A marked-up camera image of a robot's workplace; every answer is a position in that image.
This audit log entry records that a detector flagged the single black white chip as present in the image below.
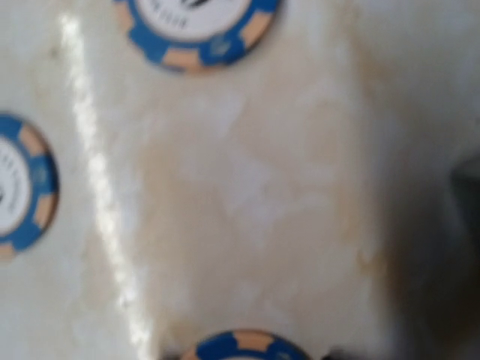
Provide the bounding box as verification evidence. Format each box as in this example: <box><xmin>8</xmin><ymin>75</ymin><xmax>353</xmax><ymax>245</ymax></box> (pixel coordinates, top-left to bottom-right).
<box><xmin>1</xmin><ymin>112</ymin><xmax>59</xmax><ymax>260</ymax></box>

